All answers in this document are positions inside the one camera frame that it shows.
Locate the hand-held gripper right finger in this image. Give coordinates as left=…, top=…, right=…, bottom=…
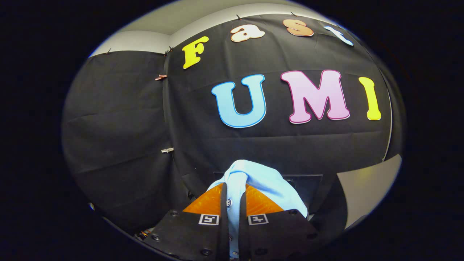
left=237, top=183, right=327, bottom=261

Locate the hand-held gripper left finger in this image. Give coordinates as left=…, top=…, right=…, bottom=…
left=136, top=182, right=231, bottom=261

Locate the light blue shirt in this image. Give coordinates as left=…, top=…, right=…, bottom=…
left=207, top=159, right=308, bottom=260

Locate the black backdrop cloth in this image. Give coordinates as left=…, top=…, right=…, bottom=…
left=62, top=14, right=403, bottom=236

